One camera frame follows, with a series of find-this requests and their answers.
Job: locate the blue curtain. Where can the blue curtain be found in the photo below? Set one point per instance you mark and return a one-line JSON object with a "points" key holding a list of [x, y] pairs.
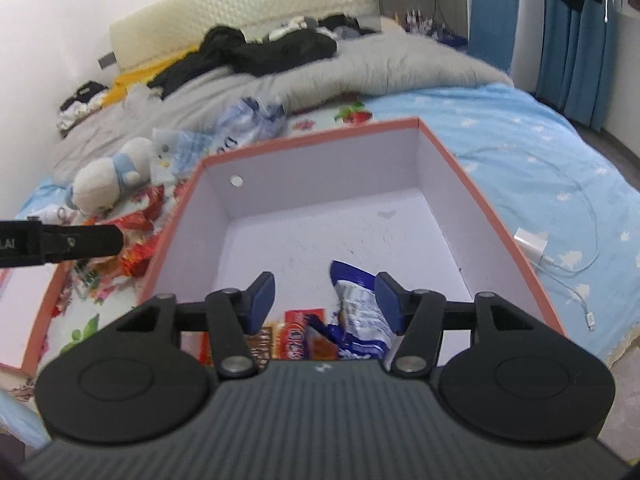
{"points": [[575, 60]]}

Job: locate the pile of red snack packets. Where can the pile of red snack packets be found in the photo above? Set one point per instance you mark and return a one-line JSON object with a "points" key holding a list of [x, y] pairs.
{"points": [[137, 252]]}

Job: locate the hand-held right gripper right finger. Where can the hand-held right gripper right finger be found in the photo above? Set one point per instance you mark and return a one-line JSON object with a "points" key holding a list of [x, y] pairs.
{"points": [[387, 305]]}

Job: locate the white blue plush toy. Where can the white blue plush toy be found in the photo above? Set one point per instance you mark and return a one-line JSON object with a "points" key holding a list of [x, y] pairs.
{"points": [[107, 170]]}

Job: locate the yellow cloth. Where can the yellow cloth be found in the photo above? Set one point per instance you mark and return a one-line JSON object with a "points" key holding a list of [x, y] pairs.
{"points": [[132, 77]]}

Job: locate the blue white plastic bag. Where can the blue white plastic bag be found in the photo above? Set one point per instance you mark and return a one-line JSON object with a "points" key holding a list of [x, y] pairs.
{"points": [[240, 122]]}

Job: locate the black white clothes pile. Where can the black white clothes pile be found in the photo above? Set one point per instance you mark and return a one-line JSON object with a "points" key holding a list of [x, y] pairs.
{"points": [[82, 105]]}

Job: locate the brown snack packet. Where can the brown snack packet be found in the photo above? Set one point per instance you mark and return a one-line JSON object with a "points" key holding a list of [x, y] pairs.
{"points": [[265, 345]]}

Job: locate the grey duvet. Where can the grey duvet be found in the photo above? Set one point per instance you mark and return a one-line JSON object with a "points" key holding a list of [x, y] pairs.
{"points": [[390, 67]]}

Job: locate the white black garment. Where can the white black garment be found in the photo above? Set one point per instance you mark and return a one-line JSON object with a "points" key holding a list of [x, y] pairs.
{"points": [[300, 25]]}

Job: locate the pink box lid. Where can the pink box lid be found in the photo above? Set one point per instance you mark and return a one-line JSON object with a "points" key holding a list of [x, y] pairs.
{"points": [[25, 305]]}

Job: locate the red chocolate bar packet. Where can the red chocolate bar packet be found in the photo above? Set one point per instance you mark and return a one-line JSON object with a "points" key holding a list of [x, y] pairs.
{"points": [[300, 332]]}

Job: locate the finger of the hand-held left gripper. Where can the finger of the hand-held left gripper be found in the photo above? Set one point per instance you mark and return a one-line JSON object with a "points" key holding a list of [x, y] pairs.
{"points": [[85, 242]]}

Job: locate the pink cardboard box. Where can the pink cardboard box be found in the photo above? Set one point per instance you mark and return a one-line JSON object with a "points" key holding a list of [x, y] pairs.
{"points": [[320, 210]]}

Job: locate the cream padded headboard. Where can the cream padded headboard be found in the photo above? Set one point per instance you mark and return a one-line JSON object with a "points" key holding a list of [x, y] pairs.
{"points": [[250, 0]]}

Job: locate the grey wall socket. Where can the grey wall socket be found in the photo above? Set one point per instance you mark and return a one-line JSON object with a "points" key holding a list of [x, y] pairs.
{"points": [[107, 60]]}

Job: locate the small orange snack packet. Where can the small orange snack packet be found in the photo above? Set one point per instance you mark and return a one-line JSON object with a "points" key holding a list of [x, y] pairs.
{"points": [[322, 347]]}

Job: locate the bottles on desk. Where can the bottles on desk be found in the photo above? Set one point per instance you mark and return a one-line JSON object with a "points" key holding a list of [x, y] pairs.
{"points": [[425, 25]]}

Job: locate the white charger plug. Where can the white charger plug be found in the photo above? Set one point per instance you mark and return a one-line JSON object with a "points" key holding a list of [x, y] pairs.
{"points": [[531, 244]]}

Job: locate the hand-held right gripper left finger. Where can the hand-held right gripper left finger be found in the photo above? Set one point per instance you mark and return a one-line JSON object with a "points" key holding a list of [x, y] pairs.
{"points": [[262, 302]]}

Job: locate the blue white snack packet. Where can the blue white snack packet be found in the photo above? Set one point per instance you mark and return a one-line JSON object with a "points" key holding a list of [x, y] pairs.
{"points": [[357, 310]]}

